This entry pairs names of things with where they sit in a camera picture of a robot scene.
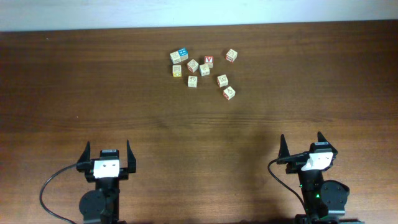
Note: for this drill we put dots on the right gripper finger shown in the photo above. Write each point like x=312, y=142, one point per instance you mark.
x=284, y=150
x=322, y=143

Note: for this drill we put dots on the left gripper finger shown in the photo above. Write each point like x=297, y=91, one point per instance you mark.
x=131, y=160
x=85, y=156

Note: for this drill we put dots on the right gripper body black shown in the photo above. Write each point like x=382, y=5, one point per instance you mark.
x=295, y=165

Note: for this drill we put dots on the wooden block red side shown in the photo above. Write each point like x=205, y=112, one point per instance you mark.
x=229, y=93

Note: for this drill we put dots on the wooden block butterfly picture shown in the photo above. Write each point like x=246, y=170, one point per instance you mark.
x=222, y=80

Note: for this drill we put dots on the wooden block baseball picture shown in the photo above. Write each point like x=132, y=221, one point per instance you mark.
x=192, y=81

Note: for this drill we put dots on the wooden block green side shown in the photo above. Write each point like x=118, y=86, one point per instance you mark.
x=204, y=69

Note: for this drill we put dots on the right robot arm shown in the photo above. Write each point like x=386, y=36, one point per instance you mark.
x=323, y=200

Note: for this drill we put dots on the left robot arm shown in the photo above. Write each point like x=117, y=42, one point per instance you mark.
x=101, y=205

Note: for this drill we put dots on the wooden block yellow side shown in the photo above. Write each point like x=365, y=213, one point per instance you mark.
x=176, y=71

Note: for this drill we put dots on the wooden block far right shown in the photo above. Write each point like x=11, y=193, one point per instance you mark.
x=231, y=55

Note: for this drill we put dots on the wooden block red edge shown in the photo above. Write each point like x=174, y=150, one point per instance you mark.
x=193, y=65

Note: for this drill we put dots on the wooden block red V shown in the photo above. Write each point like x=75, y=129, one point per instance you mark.
x=209, y=60

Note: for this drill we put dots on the wooden block blue top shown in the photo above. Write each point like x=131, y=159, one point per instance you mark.
x=183, y=54

